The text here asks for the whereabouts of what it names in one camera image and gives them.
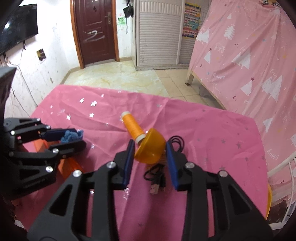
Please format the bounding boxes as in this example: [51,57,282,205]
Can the blue knitted sock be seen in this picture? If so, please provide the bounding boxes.
[60,130,84,143]

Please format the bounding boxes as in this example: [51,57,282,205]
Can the orange box far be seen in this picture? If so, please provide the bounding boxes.
[33,139,85,180]

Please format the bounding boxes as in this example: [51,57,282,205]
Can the orange plastic half capsule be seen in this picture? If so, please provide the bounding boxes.
[134,128,166,165]

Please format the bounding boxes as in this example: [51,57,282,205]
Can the dark red door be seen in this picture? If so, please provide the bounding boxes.
[70,1,119,69]

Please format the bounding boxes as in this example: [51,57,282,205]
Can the white louvered wardrobe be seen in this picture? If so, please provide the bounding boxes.
[132,1,211,70]

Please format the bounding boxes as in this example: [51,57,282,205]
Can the black bags hanging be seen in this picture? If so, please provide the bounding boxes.
[123,0,134,18]

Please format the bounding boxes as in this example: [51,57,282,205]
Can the pink tree-print bed curtain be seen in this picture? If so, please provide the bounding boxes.
[189,1,295,170]

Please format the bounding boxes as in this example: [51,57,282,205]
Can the black USB cable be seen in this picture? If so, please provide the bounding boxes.
[143,163,168,195]

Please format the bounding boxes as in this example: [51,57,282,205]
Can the black hair tie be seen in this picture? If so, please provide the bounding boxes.
[167,135,185,153]

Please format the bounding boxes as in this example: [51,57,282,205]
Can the wall mounted television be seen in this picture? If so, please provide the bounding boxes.
[1,4,39,55]

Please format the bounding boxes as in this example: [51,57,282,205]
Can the colourful wall poster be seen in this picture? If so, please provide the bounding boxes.
[182,2,201,39]

